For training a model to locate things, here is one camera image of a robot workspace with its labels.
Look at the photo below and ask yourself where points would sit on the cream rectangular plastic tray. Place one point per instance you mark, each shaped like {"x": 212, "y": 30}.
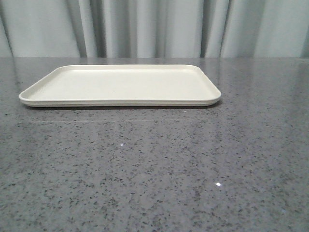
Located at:
{"x": 122, "y": 85}

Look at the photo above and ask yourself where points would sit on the pale green curtain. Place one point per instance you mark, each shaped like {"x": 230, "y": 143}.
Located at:
{"x": 154, "y": 28}

